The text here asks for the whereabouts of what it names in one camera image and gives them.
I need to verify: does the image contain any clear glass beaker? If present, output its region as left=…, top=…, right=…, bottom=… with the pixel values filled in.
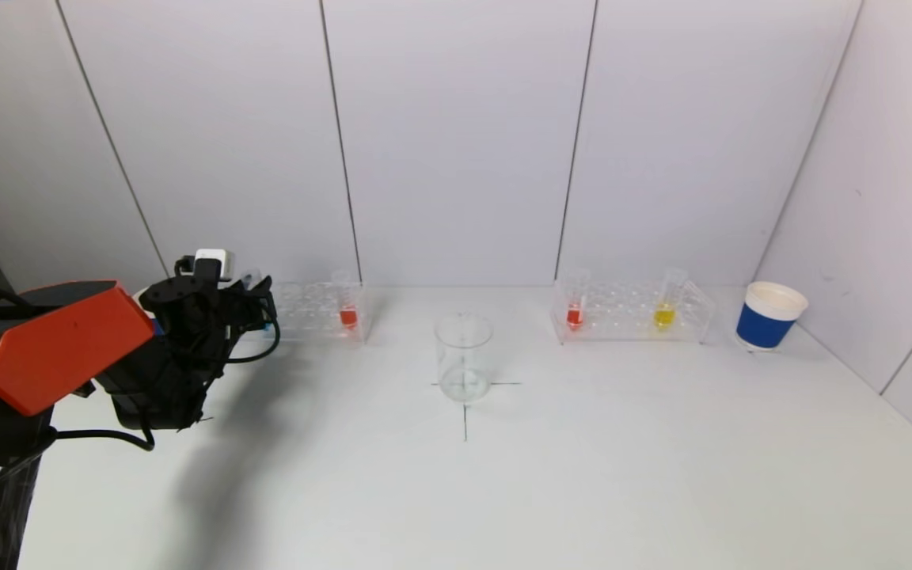
left=434, top=312, right=494, bottom=404

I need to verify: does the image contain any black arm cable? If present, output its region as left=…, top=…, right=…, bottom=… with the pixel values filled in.
left=52, top=317, right=280, bottom=453

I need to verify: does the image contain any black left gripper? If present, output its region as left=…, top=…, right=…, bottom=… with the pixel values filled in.
left=223, top=275, right=278, bottom=340

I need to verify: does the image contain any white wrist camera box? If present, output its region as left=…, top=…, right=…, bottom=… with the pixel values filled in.
left=195, top=249, right=235, bottom=283

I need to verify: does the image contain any red pigment test tube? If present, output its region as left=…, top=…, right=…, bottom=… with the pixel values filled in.
left=335, top=271, right=362, bottom=332
left=563, top=269, right=588, bottom=332

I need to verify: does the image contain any clear acrylic test tube rack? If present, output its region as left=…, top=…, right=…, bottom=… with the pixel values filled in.
left=550, top=279, right=715, bottom=345
left=266, top=282, right=372, bottom=344

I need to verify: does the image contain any yellow pigment test tube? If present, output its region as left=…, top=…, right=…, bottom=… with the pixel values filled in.
left=652, top=269, right=688, bottom=332

